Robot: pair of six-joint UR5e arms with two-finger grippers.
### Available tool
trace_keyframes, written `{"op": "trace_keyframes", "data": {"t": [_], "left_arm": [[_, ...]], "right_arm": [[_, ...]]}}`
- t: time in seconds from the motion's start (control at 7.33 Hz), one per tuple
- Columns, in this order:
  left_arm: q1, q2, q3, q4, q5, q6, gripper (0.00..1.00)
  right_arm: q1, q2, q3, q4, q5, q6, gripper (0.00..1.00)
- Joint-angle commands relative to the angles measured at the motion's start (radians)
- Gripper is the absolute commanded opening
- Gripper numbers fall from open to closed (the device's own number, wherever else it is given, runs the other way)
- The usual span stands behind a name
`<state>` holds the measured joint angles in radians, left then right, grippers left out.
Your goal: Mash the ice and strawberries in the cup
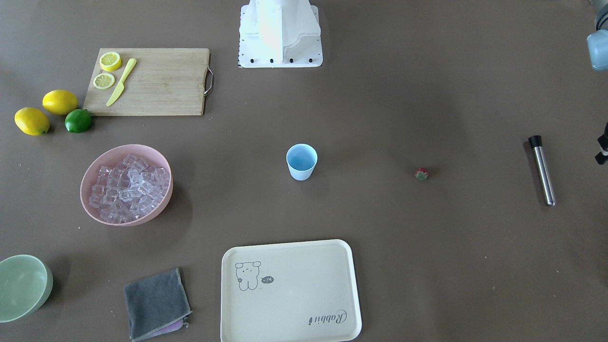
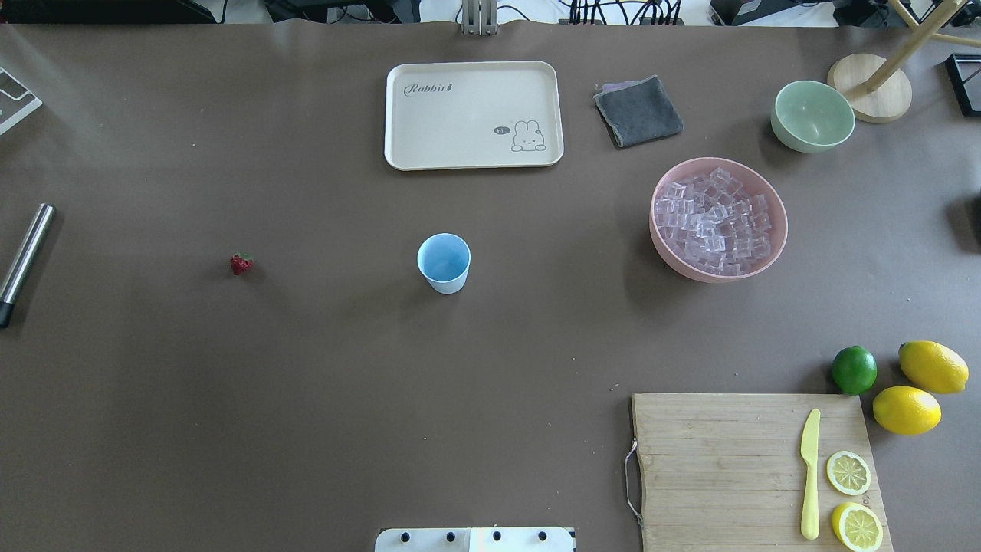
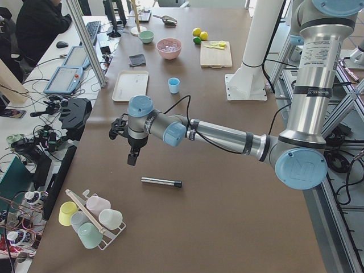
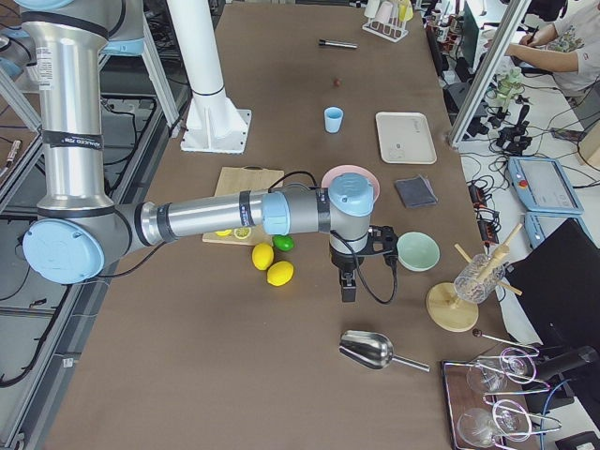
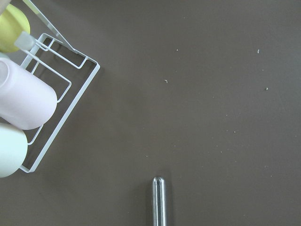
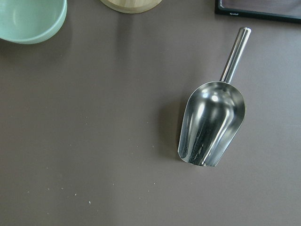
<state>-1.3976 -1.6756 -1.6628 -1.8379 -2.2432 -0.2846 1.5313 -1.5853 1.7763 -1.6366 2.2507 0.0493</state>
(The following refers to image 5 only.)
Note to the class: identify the pink plastic cup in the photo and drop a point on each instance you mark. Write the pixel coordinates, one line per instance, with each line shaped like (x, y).
(25, 100)

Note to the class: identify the white plastic cup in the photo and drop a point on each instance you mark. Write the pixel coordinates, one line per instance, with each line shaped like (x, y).
(13, 149)

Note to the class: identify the yellow plastic cup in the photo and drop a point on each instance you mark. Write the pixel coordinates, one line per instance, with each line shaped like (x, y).
(12, 23)

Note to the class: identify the white wire cup rack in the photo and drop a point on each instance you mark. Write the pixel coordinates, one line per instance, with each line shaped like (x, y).
(69, 71)

